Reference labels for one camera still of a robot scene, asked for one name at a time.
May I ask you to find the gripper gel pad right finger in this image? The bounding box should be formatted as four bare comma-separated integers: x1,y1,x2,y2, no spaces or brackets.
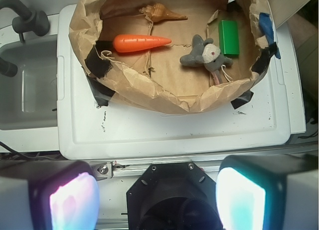
216,154,319,230

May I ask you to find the gripper gel pad left finger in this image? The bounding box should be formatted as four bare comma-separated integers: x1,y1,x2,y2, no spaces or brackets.
0,160,100,230

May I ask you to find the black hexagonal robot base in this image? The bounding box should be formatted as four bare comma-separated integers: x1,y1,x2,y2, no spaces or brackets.
126,162,223,230

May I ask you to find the white plastic cooler lid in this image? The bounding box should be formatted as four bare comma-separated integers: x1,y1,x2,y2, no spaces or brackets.
57,5,306,160

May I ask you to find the gray toy sink basin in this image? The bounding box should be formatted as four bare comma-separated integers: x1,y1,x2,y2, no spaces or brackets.
0,21,59,152

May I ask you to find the gray stuffed mouse toy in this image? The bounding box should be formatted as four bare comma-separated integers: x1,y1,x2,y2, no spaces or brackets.
179,34,233,85

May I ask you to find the brown paper bag tray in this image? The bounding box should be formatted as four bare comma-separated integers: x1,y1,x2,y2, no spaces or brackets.
69,0,277,115

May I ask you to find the green rectangular block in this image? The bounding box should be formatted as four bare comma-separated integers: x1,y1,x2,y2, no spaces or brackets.
218,20,240,56

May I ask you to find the blue painter tape strip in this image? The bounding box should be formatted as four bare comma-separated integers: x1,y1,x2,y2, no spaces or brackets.
259,12,281,59

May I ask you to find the dark gray toy faucet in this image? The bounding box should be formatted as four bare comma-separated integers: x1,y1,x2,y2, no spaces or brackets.
0,0,50,43

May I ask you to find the orange plastic carrot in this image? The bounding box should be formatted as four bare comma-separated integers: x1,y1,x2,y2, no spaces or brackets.
112,34,171,53

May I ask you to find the tan conch seashell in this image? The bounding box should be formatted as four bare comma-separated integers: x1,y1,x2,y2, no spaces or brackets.
139,3,188,22

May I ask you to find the aluminum extrusion rail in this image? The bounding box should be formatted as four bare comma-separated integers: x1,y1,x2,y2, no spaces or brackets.
88,158,222,180

